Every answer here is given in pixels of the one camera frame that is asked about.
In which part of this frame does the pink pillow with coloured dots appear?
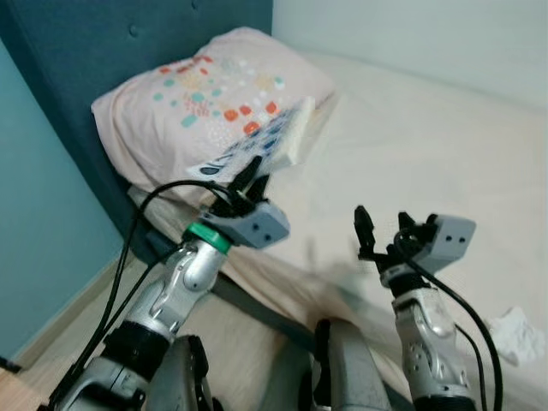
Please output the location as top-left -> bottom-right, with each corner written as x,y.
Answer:
92,26 -> 337,206

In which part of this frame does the white tissue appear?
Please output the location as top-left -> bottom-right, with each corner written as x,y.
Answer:
486,307 -> 546,367

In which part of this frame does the grey black robot right leg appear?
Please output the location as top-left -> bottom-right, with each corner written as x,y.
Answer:
310,319 -> 395,411

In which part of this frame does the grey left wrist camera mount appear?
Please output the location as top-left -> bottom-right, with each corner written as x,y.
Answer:
201,203 -> 290,251

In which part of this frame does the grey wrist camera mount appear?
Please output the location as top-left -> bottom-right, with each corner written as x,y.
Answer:
420,214 -> 477,273
201,203 -> 290,251

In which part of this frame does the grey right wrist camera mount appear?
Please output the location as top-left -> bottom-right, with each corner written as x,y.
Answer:
420,214 -> 477,273

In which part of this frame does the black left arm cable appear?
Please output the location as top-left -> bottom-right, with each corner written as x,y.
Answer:
47,178 -> 236,411

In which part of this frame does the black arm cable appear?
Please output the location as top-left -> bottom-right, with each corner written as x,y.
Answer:
47,178 -> 236,411
394,231 -> 504,411

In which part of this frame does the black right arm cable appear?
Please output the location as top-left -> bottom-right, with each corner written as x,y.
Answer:
394,231 -> 504,411

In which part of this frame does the teal upholstered bed frame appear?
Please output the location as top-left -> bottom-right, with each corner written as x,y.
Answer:
0,0 -> 319,348

